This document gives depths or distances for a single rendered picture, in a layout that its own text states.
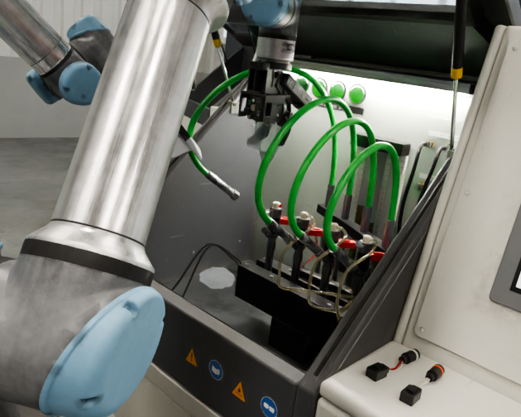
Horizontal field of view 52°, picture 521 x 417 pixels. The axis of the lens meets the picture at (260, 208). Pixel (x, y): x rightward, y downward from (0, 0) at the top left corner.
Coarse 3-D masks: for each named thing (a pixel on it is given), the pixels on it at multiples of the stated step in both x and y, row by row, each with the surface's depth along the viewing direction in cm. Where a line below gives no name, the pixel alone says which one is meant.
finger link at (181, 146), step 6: (180, 138) 113; (192, 138) 113; (180, 144) 113; (186, 144) 113; (192, 144) 113; (174, 150) 113; (180, 150) 113; (186, 150) 114; (192, 150) 114; (198, 150) 115; (174, 156) 113; (198, 156) 115
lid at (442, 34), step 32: (320, 0) 121; (352, 0) 115; (384, 0) 109; (416, 0) 104; (448, 0) 100; (480, 0) 98; (512, 0) 92; (256, 32) 151; (320, 32) 131; (352, 32) 124; (384, 32) 117; (416, 32) 112; (448, 32) 106; (480, 32) 102; (384, 64) 131; (416, 64) 124; (448, 64) 117; (480, 64) 111
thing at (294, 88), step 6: (282, 78) 108; (288, 78) 107; (282, 84) 108; (288, 84) 108; (294, 84) 109; (288, 90) 110; (294, 90) 110; (300, 90) 111; (294, 96) 111; (300, 96) 112; (306, 96) 113; (294, 102) 114; (300, 102) 113; (306, 102) 113
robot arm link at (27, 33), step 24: (0, 0) 85; (24, 0) 88; (0, 24) 87; (24, 24) 88; (48, 24) 92; (24, 48) 90; (48, 48) 91; (72, 48) 96; (48, 72) 93; (72, 72) 92; (96, 72) 94; (72, 96) 93
